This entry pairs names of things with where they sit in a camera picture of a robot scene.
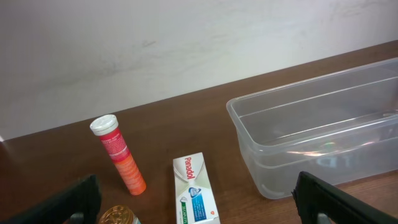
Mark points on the white Panadol box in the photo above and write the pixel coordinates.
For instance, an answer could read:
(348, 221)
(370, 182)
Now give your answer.
(194, 199)

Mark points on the gold lid small jar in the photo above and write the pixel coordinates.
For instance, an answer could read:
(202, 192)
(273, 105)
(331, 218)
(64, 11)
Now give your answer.
(119, 214)

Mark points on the clear plastic container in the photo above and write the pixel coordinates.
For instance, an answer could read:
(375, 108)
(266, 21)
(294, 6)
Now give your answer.
(339, 127)

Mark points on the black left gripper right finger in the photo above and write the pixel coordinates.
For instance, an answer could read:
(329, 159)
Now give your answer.
(319, 202)

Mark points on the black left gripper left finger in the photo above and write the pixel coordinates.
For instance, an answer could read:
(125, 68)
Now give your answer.
(79, 203)

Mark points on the orange effervescent tablet tube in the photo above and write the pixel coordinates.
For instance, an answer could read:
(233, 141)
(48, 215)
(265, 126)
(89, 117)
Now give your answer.
(107, 129)

